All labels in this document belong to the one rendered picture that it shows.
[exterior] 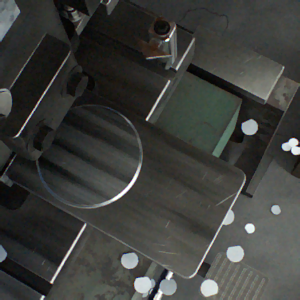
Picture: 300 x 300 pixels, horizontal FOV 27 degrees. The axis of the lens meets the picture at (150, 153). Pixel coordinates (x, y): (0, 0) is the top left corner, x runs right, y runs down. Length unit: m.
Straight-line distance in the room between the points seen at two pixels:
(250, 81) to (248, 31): 0.75
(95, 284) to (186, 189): 0.21
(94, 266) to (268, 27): 0.98
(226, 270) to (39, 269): 0.61
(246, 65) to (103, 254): 0.33
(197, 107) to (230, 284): 0.54
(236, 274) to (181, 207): 0.63
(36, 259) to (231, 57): 0.39
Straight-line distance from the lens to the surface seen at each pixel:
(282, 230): 1.51
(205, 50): 0.92
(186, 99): 0.89
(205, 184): 0.72
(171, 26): 0.77
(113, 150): 0.73
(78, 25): 0.82
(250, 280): 1.33
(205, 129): 0.88
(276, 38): 1.65
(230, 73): 0.91
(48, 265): 0.80
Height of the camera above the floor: 1.48
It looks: 75 degrees down
